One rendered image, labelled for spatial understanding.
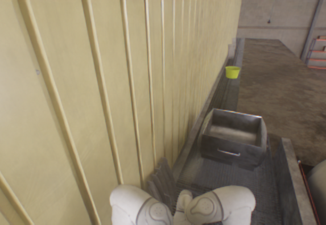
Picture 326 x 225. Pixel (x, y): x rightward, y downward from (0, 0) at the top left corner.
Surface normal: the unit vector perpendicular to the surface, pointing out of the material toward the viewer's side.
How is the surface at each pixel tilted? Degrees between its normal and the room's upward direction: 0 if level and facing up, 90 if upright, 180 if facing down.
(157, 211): 12
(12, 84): 90
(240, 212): 51
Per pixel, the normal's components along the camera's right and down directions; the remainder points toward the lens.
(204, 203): -0.07, -0.58
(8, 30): 0.92, 0.17
